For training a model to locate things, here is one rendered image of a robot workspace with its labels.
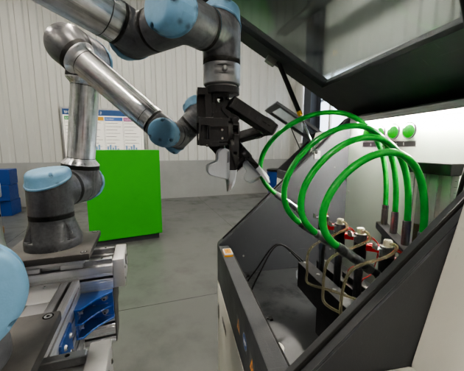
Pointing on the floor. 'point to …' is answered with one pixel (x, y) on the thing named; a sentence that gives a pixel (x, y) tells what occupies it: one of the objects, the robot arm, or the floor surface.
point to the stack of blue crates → (11, 202)
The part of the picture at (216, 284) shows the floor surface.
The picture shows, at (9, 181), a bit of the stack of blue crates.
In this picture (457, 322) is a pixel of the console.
